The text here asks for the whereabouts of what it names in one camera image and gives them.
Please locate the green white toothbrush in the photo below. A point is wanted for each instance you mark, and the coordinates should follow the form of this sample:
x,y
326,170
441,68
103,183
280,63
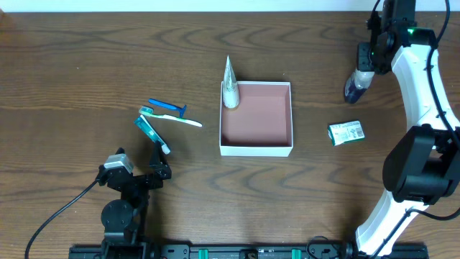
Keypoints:
x,y
149,112

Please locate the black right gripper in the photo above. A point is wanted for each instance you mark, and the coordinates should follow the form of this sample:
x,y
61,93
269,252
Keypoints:
x,y
364,57

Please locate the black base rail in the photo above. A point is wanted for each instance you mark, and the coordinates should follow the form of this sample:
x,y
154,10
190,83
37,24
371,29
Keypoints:
x,y
320,249

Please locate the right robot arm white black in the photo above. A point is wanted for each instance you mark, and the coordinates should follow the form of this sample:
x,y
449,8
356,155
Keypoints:
x,y
424,166

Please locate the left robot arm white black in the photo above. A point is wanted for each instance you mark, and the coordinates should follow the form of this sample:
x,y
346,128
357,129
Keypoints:
x,y
124,218

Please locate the green white soap box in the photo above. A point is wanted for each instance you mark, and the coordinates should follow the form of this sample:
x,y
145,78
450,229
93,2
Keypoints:
x,y
345,132

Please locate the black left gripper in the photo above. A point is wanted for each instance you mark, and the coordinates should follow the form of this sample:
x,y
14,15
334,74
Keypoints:
x,y
138,180

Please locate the blue disposable razor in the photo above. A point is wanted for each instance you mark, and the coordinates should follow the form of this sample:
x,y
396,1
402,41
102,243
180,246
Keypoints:
x,y
172,107

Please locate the green Colgate toothpaste tube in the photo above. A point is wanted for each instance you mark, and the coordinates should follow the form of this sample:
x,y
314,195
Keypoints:
x,y
149,130

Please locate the clear pump bottle blue liquid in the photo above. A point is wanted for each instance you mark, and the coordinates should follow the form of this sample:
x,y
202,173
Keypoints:
x,y
356,85

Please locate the white box pink interior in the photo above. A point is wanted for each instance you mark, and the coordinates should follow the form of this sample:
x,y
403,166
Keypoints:
x,y
261,125

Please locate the white Pantene tube gold cap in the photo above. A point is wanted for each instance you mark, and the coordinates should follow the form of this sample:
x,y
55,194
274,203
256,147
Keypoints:
x,y
230,90

